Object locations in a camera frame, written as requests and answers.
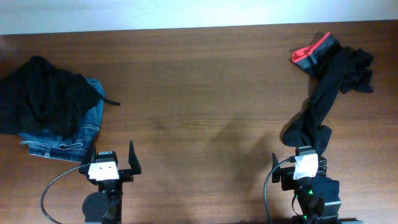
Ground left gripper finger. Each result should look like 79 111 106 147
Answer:
81 144 96 164
128 141 141 174

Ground black leggings with red waistband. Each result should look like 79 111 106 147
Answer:
282 32 374 156

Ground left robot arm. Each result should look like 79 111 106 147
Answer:
79 142 142 224

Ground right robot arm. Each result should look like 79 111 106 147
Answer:
271 146 341 224

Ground blue denim jeans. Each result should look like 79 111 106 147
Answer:
19 75 106 162

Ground black garment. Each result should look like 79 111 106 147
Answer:
1 56 120 136

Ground right black cable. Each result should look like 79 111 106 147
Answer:
263 157 296 224

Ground black cable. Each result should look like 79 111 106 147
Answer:
40 164 86 224
263 157 296 224

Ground left black cable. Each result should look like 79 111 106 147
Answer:
40 164 86 224

